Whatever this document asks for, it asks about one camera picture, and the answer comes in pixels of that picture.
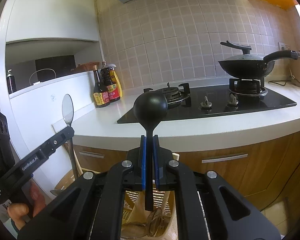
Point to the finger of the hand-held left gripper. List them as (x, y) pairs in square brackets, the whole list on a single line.
[(55, 142)]

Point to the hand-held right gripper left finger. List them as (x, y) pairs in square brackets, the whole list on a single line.
[(143, 162)]

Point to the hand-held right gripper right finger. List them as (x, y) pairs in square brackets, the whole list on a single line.
[(156, 162)]

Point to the long metal spoon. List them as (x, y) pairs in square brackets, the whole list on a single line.
[(67, 110)]

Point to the black plastic ladle spoon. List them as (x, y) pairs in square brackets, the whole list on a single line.
[(150, 107)]

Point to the clear plastic spoon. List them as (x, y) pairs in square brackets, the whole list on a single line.
[(155, 221)]

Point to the yellow plastic utensil basket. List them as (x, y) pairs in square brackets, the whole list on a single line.
[(170, 230)]

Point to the person's left hand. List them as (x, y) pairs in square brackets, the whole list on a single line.
[(18, 211)]

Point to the white counter with wooden cabinets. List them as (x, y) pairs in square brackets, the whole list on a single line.
[(102, 120)]

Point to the black glass gas stove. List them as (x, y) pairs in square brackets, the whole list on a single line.
[(190, 110)]

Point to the slim dark soy sauce bottle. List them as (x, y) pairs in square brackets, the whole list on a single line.
[(101, 95)]

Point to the dark spray can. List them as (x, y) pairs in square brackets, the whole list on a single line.
[(11, 82)]

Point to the wide dark sauce bottle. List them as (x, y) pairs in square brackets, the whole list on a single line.
[(112, 92)]

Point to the yellow bottle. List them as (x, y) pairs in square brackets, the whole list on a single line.
[(118, 85)]

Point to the black wok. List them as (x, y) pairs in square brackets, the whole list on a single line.
[(242, 68)]

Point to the white wall socket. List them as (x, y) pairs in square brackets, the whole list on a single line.
[(284, 46)]

